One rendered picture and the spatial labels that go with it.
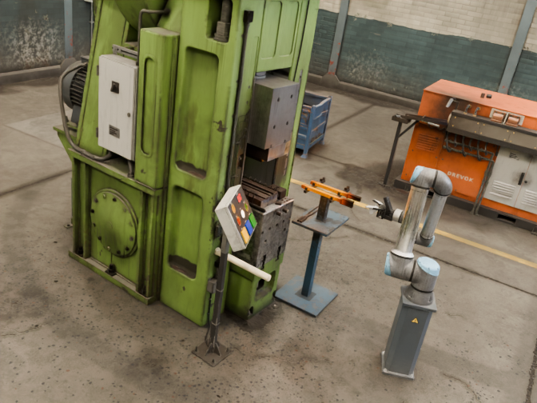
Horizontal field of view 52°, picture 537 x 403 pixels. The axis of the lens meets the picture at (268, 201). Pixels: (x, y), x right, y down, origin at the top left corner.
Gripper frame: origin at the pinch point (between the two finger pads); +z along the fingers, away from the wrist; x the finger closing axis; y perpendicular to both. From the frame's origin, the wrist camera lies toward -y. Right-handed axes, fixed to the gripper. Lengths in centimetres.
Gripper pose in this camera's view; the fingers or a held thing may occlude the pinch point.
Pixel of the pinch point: (368, 202)
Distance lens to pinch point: 404.9
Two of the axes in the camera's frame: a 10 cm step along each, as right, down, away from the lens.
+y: -1.4, 8.9, 4.3
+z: -8.5, -3.3, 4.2
